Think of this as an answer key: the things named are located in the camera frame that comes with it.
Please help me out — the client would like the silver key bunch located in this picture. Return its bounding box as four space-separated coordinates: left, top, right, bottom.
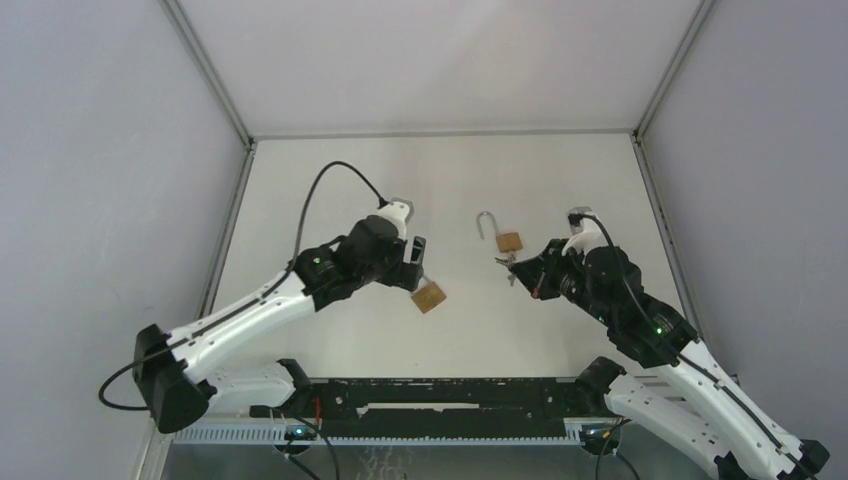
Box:
495 251 517 287

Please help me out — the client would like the black right camera cable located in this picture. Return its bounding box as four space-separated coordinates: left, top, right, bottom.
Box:
568 211 819 480

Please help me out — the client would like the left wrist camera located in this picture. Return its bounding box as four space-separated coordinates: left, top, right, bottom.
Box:
376 197 414 240

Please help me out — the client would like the black left camera cable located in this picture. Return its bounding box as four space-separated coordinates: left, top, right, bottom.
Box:
97 160 389 412

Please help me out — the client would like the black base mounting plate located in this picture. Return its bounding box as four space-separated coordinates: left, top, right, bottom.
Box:
249 377 618 434

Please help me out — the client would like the white slotted cable duct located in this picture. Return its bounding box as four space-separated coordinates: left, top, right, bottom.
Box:
173 423 584 446

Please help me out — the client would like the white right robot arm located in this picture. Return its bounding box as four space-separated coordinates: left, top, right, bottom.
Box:
501 232 830 479

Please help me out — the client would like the short shackle brass padlock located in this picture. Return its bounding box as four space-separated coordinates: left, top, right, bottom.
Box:
411 275 447 314

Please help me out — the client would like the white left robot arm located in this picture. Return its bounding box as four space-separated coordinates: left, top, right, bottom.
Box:
131 215 427 434

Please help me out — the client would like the black camera cable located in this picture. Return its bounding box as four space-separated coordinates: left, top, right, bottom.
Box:
568 211 819 480
97 160 389 412

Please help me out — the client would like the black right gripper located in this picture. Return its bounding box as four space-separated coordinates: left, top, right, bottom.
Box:
511 238 615 327

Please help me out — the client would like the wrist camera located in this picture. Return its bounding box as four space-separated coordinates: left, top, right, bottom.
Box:
376 197 414 240
562 206 606 254

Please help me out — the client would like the long shackle brass padlock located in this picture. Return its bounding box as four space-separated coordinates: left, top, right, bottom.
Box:
475 211 523 254

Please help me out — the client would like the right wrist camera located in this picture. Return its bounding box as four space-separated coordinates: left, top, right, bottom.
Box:
562 206 606 254

